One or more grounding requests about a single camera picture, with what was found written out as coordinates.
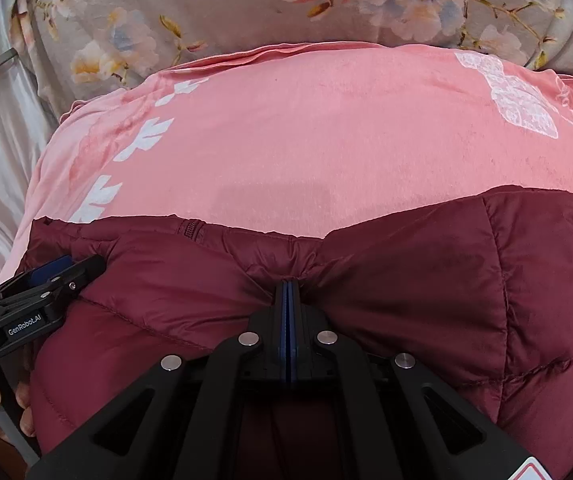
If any grey floral bed sheet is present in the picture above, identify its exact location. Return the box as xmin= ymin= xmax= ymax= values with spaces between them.
xmin=11 ymin=0 xmax=573 ymax=106

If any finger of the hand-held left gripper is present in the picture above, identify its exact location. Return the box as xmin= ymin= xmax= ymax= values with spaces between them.
xmin=16 ymin=254 xmax=108 ymax=312
xmin=30 ymin=256 xmax=74 ymax=280

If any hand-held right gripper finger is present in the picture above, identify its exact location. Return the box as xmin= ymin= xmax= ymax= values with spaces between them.
xmin=27 ymin=282 xmax=290 ymax=480
xmin=289 ymin=282 xmax=558 ymax=480

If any pink patterned blanket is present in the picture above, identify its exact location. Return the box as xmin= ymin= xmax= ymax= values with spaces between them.
xmin=0 ymin=42 xmax=573 ymax=291

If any maroon quilted down jacket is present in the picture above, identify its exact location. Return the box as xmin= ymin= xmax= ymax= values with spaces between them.
xmin=16 ymin=185 xmax=573 ymax=480

